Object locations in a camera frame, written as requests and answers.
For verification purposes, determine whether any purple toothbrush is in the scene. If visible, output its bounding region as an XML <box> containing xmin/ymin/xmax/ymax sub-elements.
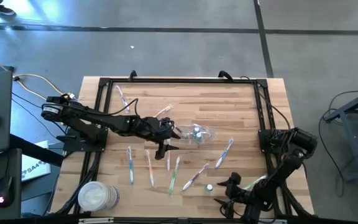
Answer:
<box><xmin>173</xmin><ymin>124</ymin><xmax>188</xmax><ymax>139</ymax></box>
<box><xmin>181</xmin><ymin>162</ymin><xmax>210</xmax><ymax>192</ymax></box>
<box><xmin>115</xmin><ymin>85</ymin><xmax>131</xmax><ymax>114</ymax></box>

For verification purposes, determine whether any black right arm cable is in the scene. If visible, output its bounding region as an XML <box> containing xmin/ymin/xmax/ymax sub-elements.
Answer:
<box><xmin>240</xmin><ymin>75</ymin><xmax>292</xmax><ymax>131</ymax></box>

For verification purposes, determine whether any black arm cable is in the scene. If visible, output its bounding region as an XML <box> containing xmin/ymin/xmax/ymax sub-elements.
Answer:
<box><xmin>240</xmin><ymin>75</ymin><xmax>292</xmax><ymax>131</ymax></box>
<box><xmin>109</xmin><ymin>98</ymin><xmax>140</xmax><ymax>116</ymax></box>

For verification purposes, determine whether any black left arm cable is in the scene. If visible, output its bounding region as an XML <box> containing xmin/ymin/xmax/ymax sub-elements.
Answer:
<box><xmin>109</xmin><ymin>98</ymin><xmax>140</xmax><ymax>116</ymax></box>

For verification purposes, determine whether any yellow floor cable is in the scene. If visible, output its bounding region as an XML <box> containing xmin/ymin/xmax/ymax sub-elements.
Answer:
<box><xmin>0</xmin><ymin>51</ymin><xmax>74</xmax><ymax>100</ymax></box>

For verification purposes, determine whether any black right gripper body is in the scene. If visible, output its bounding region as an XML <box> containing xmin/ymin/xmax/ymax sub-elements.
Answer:
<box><xmin>227</xmin><ymin>185</ymin><xmax>256</xmax><ymax>208</ymax></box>

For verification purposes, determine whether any clear acrylic organizer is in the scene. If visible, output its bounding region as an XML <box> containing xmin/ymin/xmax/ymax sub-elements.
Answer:
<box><xmin>175</xmin><ymin>122</ymin><xmax>216</xmax><ymax>146</ymax></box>

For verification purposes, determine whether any black desk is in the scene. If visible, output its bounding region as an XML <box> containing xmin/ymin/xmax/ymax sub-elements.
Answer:
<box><xmin>0</xmin><ymin>133</ymin><xmax>65</xmax><ymax>218</ymax></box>

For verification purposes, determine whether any white printed box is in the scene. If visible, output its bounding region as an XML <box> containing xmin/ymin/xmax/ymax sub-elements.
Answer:
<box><xmin>20</xmin><ymin>139</ymin><xmax>52</xmax><ymax>183</ymax></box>

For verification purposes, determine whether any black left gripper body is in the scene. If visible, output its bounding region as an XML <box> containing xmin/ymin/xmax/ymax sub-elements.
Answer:
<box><xmin>135</xmin><ymin>116</ymin><xmax>174</xmax><ymax>144</ymax></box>

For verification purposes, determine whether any grey metal cart frame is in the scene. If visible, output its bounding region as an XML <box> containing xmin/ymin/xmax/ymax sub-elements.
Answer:
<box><xmin>323</xmin><ymin>85</ymin><xmax>358</xmax><ymax>194</ymax></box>

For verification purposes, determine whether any black aluminium table frame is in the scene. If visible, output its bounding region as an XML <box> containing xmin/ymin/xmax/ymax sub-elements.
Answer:
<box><xmin>53</xmin><ymin>77</ymin><xmax>313</xmax><ymax>218</ymax></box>

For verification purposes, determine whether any black computer mouse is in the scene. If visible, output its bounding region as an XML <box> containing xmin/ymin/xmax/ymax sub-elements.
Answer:
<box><xmin>0</xmin><ymin>175</ymin><xmax>14</xmax><ymax>208</ymax></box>

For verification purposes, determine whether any green toothbrush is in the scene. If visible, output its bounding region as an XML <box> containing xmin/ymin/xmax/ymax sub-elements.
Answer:
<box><xmin>242</xmin><ymin>174</ymin><xmax>269</xmax><ymax>190</ymax></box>
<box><xmin>168</xmin><ymin>155</ymin><xmax>181</xmax><ymax>197</ymax></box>

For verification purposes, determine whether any black floor cable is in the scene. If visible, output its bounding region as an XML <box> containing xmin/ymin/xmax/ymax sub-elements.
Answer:
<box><xmin>318</xmin><ymin>89</ymin><xmax>358</xmax><ymax>197</ymax></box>

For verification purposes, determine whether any person's shoe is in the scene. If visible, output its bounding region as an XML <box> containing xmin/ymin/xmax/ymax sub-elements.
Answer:
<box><xmin>0</xmin><ymin>2</ymin><xmax>16</xmax><ymax>16</ymax></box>

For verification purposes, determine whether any white wipes canister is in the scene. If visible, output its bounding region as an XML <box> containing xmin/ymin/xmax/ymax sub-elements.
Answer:
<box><xmin>77</xmin><ymin>180</ymin><xmax>121</xmax><ymax>213</ymax></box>

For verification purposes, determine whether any orange toothbrush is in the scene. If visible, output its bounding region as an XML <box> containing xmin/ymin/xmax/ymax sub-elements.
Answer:
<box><xmin>154</xmin><ymin>104</ymin><xmax>173</xmax><ymax>118</ymax></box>
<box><xmin>165</xmin><ymin>138</ymin><xmax>172</xmax><ymax>172</ymax></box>
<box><xmin>144</xmin><ymin>149</ymin><xmax>156</xmax><ymax>189</ymax></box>

